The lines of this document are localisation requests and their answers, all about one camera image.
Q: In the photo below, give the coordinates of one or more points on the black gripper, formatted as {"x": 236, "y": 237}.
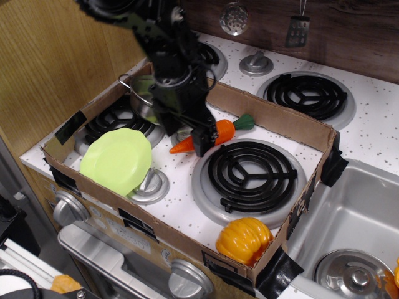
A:
{"x": 185, "y": 104}

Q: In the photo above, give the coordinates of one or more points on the orange toy carrot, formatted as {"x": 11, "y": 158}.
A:
{"x": 226, "y": 131}

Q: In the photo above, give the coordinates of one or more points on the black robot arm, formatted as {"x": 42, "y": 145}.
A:
{"x": 180, "y": 74}

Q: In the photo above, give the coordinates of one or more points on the light green plastic plate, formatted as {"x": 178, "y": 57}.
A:
{"x": 119, "y": 160}

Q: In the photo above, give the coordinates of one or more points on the centre silver stove knob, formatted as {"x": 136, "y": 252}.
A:
{"x": 184, "y": 134}

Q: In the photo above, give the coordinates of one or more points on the silver stove knob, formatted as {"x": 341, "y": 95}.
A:
{"x": 184, "y": 134}
{"x": 256, "y": 65}
{"x": 153, "y": 188}

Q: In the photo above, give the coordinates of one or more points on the small steel pot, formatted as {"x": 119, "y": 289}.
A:
{"x": 141, "y": 99}

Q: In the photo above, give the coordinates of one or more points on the front silver stove knob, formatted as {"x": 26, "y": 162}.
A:
{"x": 153, "y": 188}

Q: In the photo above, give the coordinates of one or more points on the front right black burner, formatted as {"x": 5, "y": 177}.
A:
{"x": 247, "y": 178}

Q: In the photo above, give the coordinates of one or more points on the back left black burner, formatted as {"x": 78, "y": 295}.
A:
{"x": 215, "y": 60}

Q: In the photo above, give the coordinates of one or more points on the back silver stove knob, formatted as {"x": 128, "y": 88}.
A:
{"x": 256, "y": 65}

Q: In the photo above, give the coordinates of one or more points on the hanging perforated steel ladle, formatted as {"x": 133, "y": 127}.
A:
{"x": 234, "y": 18}

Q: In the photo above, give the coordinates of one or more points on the yellow toy bell pepper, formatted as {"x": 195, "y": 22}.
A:
{"x": 244, "y": 240}

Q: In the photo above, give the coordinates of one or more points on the back right black burner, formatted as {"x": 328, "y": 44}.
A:
{"x": 316, "y": 95}

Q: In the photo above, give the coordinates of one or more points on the left oven dial knob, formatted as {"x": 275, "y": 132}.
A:
{"x": 69, "y": 209}

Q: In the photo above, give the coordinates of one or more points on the oven dial knob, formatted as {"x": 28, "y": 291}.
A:
{"x": 69, "y": 209}
{"x": 188, "y": 281}

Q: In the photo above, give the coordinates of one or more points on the hanging slotted steel spatula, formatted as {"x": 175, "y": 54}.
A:
{"x": 298, "y": 30}

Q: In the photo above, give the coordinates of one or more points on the right oven dial knob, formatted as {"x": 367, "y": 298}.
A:
{"x": 188, "y": 281}

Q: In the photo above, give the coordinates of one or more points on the silver oven door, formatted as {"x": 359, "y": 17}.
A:
{"x": 119, "y": 272}

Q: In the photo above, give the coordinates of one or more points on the silver toy sink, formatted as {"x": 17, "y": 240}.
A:
{"x": 359, "y": 212}

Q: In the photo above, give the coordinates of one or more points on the steel pot lid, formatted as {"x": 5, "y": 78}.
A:
{"x": 355, "y": 274}

